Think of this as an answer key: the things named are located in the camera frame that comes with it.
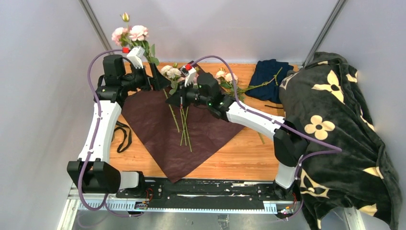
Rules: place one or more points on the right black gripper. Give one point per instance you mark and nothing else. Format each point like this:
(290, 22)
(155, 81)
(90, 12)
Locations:
(176, 98)

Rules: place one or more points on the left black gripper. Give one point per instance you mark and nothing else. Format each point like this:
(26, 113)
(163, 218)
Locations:
(156, 82)

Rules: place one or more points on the maroon wrapping paper sheet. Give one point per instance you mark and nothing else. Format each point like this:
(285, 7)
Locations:
(157, 148)

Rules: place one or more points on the pink fake flower stem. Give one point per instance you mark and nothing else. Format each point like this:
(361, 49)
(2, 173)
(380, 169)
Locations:
(135, 35)

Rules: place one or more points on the pink fake flower bunch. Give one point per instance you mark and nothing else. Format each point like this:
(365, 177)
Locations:
(181, 79)

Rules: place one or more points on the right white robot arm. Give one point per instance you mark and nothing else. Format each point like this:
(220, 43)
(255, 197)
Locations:
(289, 143)

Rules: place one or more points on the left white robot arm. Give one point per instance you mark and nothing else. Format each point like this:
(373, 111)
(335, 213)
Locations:
(91, 172)

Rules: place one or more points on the small pink flower pair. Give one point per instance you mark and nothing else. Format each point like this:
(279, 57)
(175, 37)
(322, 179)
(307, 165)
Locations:
(234, 85)

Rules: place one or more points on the dark blue folded cloth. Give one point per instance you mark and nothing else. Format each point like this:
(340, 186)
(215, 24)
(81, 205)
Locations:
(267, 78)

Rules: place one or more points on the black floral blanket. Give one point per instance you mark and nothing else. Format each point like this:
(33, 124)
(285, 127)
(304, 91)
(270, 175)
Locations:
(347, 164)

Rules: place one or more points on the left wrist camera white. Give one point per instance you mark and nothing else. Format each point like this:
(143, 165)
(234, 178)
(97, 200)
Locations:
(135, 56)

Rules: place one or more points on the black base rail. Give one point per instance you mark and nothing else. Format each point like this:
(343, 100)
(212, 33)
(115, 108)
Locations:
(211, 196)

